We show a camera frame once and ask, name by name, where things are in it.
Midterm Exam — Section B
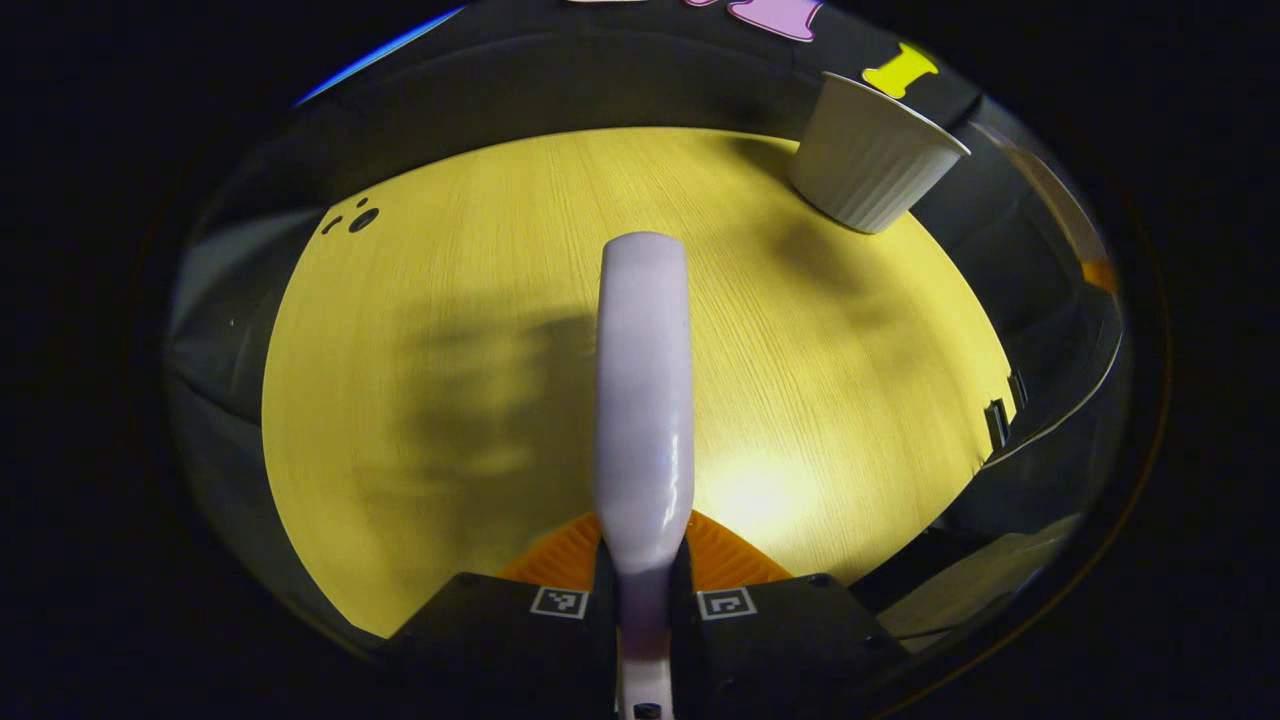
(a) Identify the thin white cable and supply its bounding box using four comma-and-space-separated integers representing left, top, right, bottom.
985, 330, 1126, 471

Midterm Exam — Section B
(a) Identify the white ribbed garbage bin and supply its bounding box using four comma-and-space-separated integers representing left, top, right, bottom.
787, 72, 971, 235

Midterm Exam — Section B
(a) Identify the small white broom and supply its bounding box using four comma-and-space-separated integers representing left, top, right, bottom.
595, 232, 696, 720

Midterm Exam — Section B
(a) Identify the grey panel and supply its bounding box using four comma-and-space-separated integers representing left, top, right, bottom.
880, 515, 1086, 641

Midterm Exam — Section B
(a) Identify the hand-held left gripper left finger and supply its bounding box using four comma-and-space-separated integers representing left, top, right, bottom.
380, 512, 619, 720

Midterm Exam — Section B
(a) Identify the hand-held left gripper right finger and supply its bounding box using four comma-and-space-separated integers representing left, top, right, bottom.
668, 510, 913, 720

